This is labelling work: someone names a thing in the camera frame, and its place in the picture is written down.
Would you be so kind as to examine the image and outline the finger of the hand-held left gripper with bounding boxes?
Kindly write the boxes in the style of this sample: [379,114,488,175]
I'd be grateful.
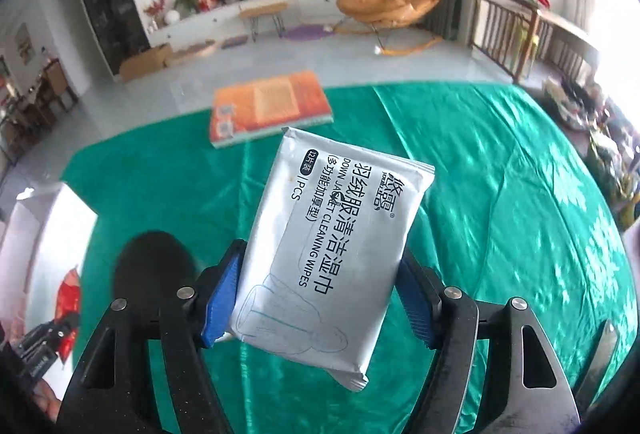
[42,311,82,362]

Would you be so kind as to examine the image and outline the red flowers in vase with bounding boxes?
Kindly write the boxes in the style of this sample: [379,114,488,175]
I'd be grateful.
[143,0,168,30]

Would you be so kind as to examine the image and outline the wooden dining chair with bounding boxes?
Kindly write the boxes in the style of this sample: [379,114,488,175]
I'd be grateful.
[40,58,78,115]

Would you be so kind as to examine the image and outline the purple floor mat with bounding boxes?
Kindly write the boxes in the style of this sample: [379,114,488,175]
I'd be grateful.
[285,24,331,42]

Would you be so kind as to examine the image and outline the framed wall picture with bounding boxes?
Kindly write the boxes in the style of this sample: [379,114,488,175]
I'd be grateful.
[15,24,32,64]

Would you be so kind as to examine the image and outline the green satin tablecloth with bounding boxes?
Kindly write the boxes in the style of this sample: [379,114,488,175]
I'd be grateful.
[60,81,638,434]

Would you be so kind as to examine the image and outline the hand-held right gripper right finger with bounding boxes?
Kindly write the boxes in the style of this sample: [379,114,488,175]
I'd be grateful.
[397,245,581,434]

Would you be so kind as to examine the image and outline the orange lounge chair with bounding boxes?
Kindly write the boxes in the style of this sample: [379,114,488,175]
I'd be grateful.
[334,0,453,57]

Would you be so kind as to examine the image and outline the white wet wipes packet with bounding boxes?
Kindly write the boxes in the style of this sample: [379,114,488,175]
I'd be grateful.
[229,126,436,393]

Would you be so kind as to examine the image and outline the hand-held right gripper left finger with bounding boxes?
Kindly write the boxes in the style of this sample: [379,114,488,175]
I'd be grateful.
[59,239,247,434]

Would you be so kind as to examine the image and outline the clear jar with black lid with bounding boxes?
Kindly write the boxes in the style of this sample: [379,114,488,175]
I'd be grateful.
[111,230,196,315]

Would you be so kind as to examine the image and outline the orange book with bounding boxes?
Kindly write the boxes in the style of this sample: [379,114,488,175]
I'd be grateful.
[209,70,335,149]

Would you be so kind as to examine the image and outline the person's left hand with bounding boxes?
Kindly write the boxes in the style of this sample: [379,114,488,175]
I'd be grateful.
[27,376,68,432]

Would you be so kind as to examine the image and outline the red cloth in clear packet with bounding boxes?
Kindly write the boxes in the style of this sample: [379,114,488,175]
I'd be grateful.
[52,266,82,360]

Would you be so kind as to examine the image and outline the white cardboard box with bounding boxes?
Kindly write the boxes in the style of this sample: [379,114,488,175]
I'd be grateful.
[0,181,99,365]

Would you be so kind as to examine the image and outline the brown cardboard box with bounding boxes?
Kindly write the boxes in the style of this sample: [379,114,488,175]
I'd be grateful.
[118,42,173,83]

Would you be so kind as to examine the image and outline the white television cabinet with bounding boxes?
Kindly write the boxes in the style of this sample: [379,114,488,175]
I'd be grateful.
[145,0,346,45]

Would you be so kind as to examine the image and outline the small wooden side table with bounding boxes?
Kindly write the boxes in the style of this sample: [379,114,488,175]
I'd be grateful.
[238,1,290,42]

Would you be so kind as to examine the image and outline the row of shoes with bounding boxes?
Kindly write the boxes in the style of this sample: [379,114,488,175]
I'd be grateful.
[542,74,640,229]

